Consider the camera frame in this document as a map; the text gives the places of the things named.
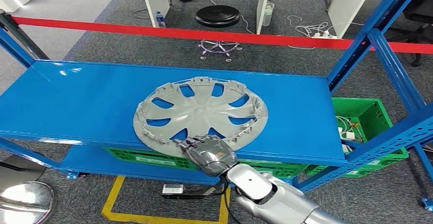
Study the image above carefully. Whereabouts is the grey plastic wheel cover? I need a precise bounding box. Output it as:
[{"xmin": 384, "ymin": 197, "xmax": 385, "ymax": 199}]
[{"xmin": 133, "ymin": 76, "xmax": 269, "ymax": 159}]

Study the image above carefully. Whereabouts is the black office chair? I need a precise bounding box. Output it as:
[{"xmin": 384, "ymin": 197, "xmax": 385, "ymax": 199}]
[{"xmin": 386, "ymin": 0, "xmax": 433, "ymax": 68}]

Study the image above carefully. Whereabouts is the white power strip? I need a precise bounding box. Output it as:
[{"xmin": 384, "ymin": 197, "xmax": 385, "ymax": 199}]
[{"xmin": 311, "ymin": 31, "xmax": 339, "ymax": 41}]

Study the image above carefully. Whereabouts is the white tangled cable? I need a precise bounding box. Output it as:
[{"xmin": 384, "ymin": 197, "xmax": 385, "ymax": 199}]
[{"xmin": 286, "ymin": 15, "xmax": 330, "ymax": 51}]

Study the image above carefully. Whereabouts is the large clear bottle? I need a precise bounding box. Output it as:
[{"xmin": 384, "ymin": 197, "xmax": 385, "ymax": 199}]
[{"xmin": 262, "ymin": 2, "xmax": 275, "ymax": 27}]

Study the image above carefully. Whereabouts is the small water bottle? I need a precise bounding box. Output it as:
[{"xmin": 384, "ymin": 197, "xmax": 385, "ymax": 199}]
[{"xmin": 155, "ymin": 11, "xmax": 167, "ymax": 28}]

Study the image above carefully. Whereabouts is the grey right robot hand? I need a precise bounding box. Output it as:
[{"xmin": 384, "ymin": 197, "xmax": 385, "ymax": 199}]
[{"xmin": 173, "ymin": 135, "xmax": 238, "ymax": 178}]

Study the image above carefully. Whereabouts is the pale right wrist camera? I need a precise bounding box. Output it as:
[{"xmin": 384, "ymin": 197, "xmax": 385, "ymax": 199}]
[{"xmin": 161, "ymin": 184, "xmax": 185, "ymax": 196}]

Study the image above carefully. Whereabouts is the black camera bracket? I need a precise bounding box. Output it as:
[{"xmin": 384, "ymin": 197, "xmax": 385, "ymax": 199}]
[{"xmin": 162, "ymin": 183, "xmax": 231, "ymax": 201}]

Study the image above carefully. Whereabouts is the black round stool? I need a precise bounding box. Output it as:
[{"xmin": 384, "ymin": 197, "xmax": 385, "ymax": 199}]
[{"xmin": 195, "ymin": 5, "xmax": 243, "ymax": 63}]

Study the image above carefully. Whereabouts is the red barrier belt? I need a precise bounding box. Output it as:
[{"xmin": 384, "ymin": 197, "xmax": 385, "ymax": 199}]
[{"xmin": 12, "ymin": 16, "xmax": 433, "ymax": 55}]

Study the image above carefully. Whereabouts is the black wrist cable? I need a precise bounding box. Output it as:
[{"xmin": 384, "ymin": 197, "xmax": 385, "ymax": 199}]
[{"xmin": 220, "ymin": 177, "xmax": 242, "ymax": 224}]

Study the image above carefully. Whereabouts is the white connector wire bundle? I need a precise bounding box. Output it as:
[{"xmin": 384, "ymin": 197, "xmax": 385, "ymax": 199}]
[{"xmin": 334, "ymin": 116, "xmax": 365, "ymax": 154}]

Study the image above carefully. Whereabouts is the white desk side panel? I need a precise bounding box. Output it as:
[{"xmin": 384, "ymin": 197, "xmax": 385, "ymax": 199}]
[{"xmin": 318, "ymin": 0, "xmax": 379, "ymax": 40}]

